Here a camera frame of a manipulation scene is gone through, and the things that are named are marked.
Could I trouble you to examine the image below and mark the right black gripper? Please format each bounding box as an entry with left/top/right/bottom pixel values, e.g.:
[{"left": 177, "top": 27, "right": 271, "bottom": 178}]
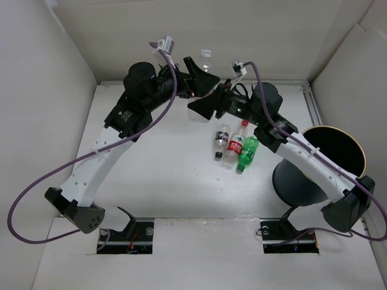
[{"left": 189, "top": 77, "right": 264, "bottom": 126}]

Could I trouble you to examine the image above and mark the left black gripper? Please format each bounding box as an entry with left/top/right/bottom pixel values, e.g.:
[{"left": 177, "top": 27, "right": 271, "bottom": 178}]
[{"left": 143, "top": 57, "right": 219, "bottom": 112}]

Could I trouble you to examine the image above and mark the clear bottle black label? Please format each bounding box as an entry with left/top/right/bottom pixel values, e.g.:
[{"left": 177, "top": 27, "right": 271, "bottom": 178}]
[{"left": 213, "top": 123, "right": 230, "bottom": 161}]

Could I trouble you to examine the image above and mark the clear bottle red label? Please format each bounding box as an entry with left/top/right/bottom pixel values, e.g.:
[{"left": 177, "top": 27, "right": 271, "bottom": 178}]
[{"left": 223, "top": 120, "right": 249, "bottom": 169}]

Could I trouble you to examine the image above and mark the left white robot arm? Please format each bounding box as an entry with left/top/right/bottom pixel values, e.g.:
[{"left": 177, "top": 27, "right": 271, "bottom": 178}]
[{"left": 45, "top": 57, "right": 220, "bottom": 240}]

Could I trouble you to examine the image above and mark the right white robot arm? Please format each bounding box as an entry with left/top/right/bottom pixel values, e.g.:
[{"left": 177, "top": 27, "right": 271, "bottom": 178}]
[{"left": 188, "top": 82, "right": 375, "bottom": 233}]

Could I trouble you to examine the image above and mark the dark bin with gold rim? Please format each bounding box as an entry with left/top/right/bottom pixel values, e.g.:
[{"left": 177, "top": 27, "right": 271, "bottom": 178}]
[{"left": 272, "top": 126, "right": 366, "bottom": 207}]

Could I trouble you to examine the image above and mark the green plastic bottle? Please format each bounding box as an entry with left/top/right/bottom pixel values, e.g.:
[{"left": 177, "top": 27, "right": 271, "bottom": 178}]
[{"left": 236, "top": 136, "right": 259, "bottom": 173}]

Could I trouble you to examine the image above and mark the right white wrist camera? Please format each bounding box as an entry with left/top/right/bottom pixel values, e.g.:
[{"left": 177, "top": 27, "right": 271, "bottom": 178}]
[{"left": 229, "top": 60, "right": 247, "bottom": 89}]

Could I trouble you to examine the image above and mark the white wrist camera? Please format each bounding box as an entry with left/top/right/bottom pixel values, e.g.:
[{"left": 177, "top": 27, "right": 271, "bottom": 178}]
[
  {"left": 152, "top": 35, "right": 175, "bottom": 60},
  {"left": 229, "top": 60, "right": 247, "bottom": 89}
]

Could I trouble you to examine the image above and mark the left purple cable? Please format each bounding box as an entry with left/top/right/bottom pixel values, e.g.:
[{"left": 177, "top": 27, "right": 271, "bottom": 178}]
[{"left": 6, "top": 41, "right": 178, "bottom": 245}]

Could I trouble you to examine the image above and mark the purple cable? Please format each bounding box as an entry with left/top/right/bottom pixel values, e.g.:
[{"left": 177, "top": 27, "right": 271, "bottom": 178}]
[
  {"left": 6, "top": 41, "right": 178, "bottom": 245},
  {"left": 244, "top": 61, "right": 387, "bottom": 245}
]

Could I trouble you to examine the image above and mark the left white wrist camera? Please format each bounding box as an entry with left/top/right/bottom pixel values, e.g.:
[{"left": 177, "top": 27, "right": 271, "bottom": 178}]
[{"left": 152, "top": 35, "right": 175, "bottom": 60}]

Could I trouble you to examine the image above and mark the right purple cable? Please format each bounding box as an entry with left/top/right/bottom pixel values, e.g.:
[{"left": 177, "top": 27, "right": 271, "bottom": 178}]
[{"left": 244, "top": 61, "right": 387, "bottom": 245}]

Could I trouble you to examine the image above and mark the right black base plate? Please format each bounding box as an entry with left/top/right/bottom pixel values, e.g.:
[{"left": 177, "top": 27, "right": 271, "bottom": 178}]
[{"left": 256, "top": 219, "right": 319, "bottom": 254}]

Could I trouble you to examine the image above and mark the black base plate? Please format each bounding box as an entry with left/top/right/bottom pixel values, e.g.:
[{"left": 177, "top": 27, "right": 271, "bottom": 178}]
[
  {"left": 97, "top": 218, "right": 155, "bottom": 255},
  {"left": 256, "top": 219, "right": 319, "bottom": 254}
]

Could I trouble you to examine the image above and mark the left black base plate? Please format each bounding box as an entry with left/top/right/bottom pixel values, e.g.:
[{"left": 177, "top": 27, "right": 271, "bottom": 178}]
[{"left": 97, "top": 218, "right": 155, "bottom": 255}]

